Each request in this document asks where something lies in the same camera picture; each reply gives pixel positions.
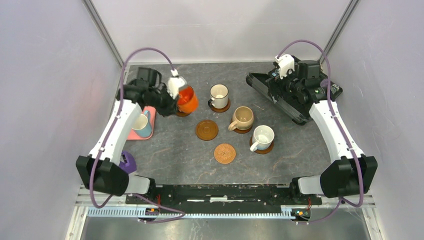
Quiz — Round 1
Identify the pink tray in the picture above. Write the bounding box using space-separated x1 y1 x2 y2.
127 106 157 141

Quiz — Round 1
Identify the brown wooden coaster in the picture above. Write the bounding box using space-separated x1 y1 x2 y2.
176 111 190 117
195 119 219 141
249 137 274 155
208 100 231 113
233 126 253 134

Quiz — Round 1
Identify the purple plastic stand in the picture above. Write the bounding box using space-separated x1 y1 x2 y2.
119 151 137 174

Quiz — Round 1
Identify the beige mug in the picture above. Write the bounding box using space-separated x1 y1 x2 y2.
227 106 255 131

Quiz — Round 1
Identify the light blue mug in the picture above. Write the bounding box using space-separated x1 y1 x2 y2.
131 110 154 140

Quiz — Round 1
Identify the orange mug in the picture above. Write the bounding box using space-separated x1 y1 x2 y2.
177 86 199 114

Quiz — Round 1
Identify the woven rattan coaster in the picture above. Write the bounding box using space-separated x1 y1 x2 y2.
213 143 237 165

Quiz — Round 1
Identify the cream mug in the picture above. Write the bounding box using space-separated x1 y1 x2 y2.
208 84 229 109

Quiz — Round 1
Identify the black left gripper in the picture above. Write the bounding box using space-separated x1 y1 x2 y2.
145 84 180 118

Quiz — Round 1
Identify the aluminium frame rail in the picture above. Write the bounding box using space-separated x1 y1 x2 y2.
75 184 377 219

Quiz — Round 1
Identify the white mug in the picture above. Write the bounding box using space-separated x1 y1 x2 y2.
249 125 275 152

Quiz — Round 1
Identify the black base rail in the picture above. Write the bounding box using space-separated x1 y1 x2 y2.
144 184 322 214

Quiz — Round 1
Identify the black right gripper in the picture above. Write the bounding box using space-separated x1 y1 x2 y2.
266 63 304 104

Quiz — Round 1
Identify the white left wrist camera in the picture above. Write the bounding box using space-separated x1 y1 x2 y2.
166 69 188 100

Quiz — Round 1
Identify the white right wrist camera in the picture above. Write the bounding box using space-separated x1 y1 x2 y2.
275 54 295 80

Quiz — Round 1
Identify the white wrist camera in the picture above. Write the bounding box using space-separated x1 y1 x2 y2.
275 54 295 80
166 69 188 100

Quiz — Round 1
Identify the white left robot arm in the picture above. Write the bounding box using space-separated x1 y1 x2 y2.
75 67 188 204

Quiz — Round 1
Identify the black poker chip case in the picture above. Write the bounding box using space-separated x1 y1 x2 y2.
245 58 327 126

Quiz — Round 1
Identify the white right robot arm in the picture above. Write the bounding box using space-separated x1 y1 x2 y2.
265 54 378 204

